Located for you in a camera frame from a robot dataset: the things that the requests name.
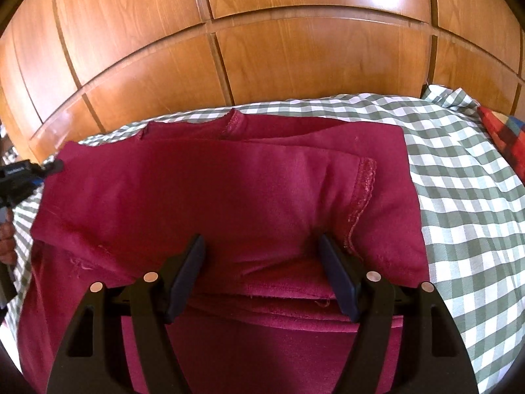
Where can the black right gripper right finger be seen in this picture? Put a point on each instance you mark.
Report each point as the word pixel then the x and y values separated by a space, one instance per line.
pixel 432 355

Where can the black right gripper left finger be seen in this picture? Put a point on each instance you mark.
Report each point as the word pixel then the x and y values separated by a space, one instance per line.
pixel 120 331

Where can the crimson red garment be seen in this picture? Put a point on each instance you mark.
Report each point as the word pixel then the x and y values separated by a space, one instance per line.
pixel 260 190

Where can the person's left hand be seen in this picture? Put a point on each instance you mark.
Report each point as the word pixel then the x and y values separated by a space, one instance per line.
pixel 8 255

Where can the wooden panelled wardrobe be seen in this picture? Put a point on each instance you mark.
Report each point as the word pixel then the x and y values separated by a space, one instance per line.
pixel 73 68

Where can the green white checkered bedsheet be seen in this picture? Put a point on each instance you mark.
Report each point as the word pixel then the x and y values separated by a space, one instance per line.
pixel 472 211

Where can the multicolour checkered pillow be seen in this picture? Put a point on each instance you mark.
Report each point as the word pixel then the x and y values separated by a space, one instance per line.
pixel 507 134

